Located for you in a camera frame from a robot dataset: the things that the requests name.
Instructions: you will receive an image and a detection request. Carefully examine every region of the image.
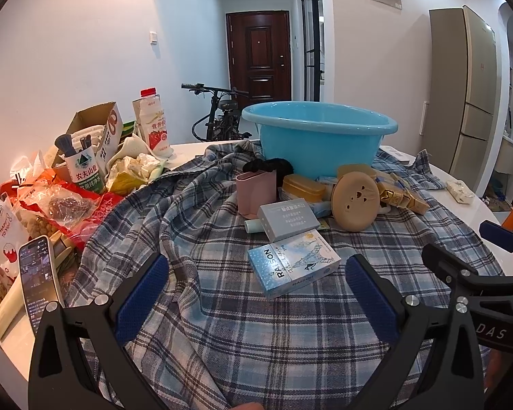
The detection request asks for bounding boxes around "cardboard pretzel box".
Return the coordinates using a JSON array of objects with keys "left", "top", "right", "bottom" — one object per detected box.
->
[{"left": 66, "top": 102, "right": 124, "bottom": 175}]

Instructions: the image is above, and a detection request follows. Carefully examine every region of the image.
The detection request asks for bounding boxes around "black folding bicycle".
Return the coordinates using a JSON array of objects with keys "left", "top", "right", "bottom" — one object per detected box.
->
[{"left": 181, "top": 83, "right": 252, "bottom": 142}]

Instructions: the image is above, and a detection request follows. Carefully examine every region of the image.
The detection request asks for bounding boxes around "white snack bag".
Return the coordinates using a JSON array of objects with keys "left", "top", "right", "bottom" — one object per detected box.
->
[{"left": 0, "top": 199, "right": 29, "bottom": 279}]

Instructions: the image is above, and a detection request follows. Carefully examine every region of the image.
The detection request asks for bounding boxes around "red cap drink bottle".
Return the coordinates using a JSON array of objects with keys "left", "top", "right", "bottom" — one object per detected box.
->
[{"left": 132, "top": 87, "right": 173, "bottom": 160}]

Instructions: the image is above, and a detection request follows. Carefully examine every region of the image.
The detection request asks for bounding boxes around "amber plastic soap box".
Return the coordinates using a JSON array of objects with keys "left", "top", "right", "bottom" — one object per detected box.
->
[{"left": 282, "top": 174, "right": 326, "bottom": 203}]

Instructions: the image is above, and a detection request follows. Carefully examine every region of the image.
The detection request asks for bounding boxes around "white smartphone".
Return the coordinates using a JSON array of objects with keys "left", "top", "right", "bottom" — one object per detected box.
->
[{"left": 18, "top": 235, "right": 64, "bottom": 335}]

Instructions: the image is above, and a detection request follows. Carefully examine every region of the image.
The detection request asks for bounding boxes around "white wall switch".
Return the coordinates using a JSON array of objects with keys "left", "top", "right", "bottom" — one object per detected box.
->
[{"left": 149, "top": 31, "right": 157, "bottom": 45}]

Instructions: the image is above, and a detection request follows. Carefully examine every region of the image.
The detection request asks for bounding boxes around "blue plaid shirt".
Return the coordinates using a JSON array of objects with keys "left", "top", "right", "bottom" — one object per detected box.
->
[{"left": 63, "top": 139, "right": 503, "bottom": 410}]

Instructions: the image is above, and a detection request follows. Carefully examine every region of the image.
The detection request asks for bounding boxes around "white mobile router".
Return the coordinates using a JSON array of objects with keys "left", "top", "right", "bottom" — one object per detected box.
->
[{"left": 380, "top": 145, "right": 415, "bottom": 166}]

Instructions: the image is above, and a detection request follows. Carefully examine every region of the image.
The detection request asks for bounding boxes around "black framed glass door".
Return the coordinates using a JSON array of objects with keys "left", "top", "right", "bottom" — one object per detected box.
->
[{"left": 301, "top": 0, "right": 324, "bottom": 102}]

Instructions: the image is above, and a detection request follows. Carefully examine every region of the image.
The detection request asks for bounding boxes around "grey small box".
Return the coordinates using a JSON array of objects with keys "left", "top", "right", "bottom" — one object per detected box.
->
[{"left": 258, "top": 199, "right": 319, "bottom": 243}]

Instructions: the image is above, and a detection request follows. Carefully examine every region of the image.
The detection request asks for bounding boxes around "Raison cigarette carton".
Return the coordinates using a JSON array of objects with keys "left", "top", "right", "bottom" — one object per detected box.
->
[{"left": 248, "top": 230, "right": 341, "bottom": 299}]

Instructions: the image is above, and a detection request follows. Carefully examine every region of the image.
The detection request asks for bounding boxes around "blue plastic basin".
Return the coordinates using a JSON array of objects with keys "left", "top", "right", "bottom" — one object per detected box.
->
[{"left": 242, "top": 101, "right": 398, "bottom": 180}]

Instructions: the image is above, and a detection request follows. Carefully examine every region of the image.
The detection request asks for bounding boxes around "crumpled white paper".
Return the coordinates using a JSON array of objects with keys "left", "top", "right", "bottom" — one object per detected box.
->
[{"left": 105, "top": 135, "right": 168, "bottom": 196}]

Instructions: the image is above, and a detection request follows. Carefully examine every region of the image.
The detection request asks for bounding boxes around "beige refrigerator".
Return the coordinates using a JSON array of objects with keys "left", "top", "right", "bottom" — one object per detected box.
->
[{"left": 422, "top": 5, "right": 498, "bottom": 190}]

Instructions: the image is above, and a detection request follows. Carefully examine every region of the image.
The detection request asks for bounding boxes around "light blue tube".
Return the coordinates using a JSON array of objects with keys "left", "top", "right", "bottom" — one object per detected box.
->
[{"left": 245, "top": 218, "right": 264, "bottom": 234}]

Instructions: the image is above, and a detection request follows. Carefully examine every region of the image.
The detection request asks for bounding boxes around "white tissue packet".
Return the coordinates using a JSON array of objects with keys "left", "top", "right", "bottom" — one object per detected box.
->
[{"left": 446, "top": 180, "right": 474, "bottom": 205}]

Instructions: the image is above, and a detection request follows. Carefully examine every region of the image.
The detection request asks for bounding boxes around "red snack bag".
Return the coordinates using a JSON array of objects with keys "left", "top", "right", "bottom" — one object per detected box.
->
[{"left": 0, "top": 168, "right": 123, "bottom": 250}]

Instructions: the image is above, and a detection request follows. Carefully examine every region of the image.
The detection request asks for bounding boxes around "dark red entrance door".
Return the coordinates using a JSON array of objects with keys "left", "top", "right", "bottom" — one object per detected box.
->
[{"left": 226, "top": 10, "right": 292, "bottom": 108}]

